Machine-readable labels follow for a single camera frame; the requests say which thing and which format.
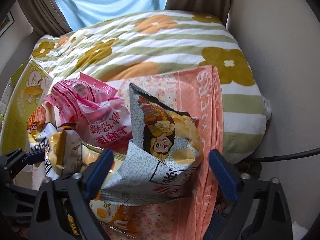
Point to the pink striped snack bag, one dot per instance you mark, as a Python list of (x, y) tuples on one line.
[(101, 118)]

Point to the framed building picture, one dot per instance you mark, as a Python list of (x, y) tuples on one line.
[(7, 22)]

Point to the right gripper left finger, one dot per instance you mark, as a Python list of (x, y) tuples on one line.
[(49, 220)]

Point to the grey chip bag cartoon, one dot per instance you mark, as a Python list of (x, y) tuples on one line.
[(162, 156)]

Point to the orange egg snack bag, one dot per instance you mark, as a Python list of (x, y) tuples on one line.
[(118, 217)]

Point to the orange floral towel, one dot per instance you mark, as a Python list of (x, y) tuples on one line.
[(197, 91)]

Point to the floral striped quilt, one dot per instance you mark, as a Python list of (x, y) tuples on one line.
[(164, 41)]

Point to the left brown curtain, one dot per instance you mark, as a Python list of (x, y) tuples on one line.
[(45, 17)]

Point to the white yellow chip bag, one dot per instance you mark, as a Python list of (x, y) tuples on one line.
[(62, 148)]

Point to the yellow-green cardboard box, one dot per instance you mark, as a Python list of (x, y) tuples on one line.
[(31, 84)]

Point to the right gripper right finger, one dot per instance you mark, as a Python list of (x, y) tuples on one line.
[(259, 208)]

